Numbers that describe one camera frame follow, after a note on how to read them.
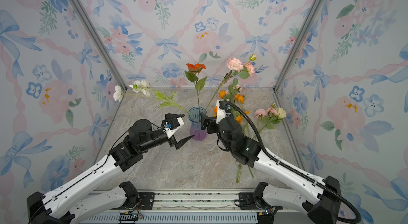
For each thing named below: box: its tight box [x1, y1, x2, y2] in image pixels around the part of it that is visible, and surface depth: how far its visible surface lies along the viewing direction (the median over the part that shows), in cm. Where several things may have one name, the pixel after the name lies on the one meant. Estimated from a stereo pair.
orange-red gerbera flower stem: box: [184, 63, 208, 121], surface depth 79 cm
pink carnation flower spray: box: [205, 54, 258, 111], surface depth 75 cm
